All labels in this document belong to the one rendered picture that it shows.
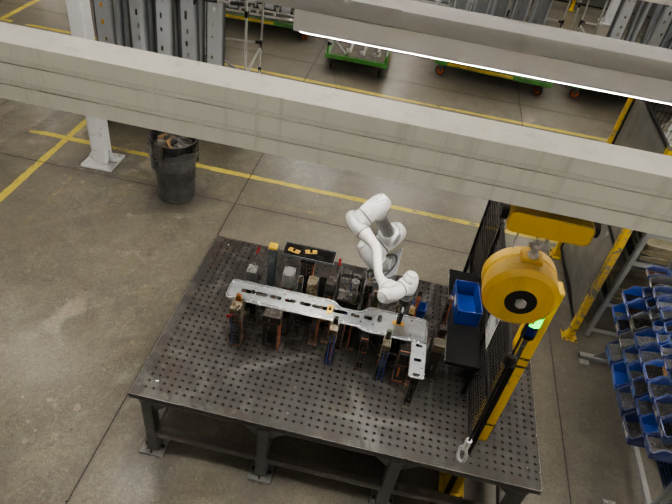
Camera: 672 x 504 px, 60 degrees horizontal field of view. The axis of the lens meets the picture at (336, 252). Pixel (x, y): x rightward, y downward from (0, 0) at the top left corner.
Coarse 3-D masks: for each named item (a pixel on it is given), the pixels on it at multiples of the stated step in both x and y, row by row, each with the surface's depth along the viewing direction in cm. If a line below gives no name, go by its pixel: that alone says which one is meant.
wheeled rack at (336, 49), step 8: (328, 40) 891; (336, 40) 888; (328, 48) 898; (336, 48) 919; (344, 48) 923; (352, 48) 928; (360, 48) 932; (368, 48) 936; (376, 48) 938; (328, 56) 905; (336, 56) 903; (344, 56) 901; (352, 56) 903; (360, 56) 907; (368, 56) 911; (376, 56) 914; (384, 56) 919; (368, 64) 902; (376, 64) 900; (384, 64) 898
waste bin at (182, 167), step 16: (160, 144) 579; (176, 144) 580; (192, 144) 576; (160, 160) 574; (176, 160) 576; (192, 160) 589; (160, 176) 596; (176, 176) 591; (192, 176) 607; (160, 192) 613; (176, 192) 605; (192, 192) 620
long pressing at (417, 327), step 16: (240, 288) 395; (256, 288) 397; (272, 288) 399; (256, 304) 387; (272, 304) 387; (288, 304) 389; (320, 304) 393; (336, 304) 394; (352, 320) 385; (368, 320) 387; (384, 320) 389; (416, 320) 393; (400, 336) 380; (416, 336) 382
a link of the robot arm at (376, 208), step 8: (368, 200) 384; (376, 200) 381; (384, 200) 381; (360, 208) 384; (368, 208) 380; (376, 208) 380; (384, 208) 381; (368, 216) 380; (376, 216) 382; (384, 216) 389; (376, 224) 406; (384, 224) 405; (392, 224) 433; (400, 224) 438; (384, 232) 419; (392, 232) 426; (400, 232) 435; (384, 240) 432; (392, 240) 431; (400, 240) 439; (392, 248) 441
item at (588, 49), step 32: (256, 0) 160; (288, 0) 159; (320, 0) 157; (352, 0) 155; (384, 0) 159; (448, 32) 156; (480, 32) 155; (512, 32) 153; (544, 32) 156; (576, 32) 159; (608, 64) 154; (640, 64) 152
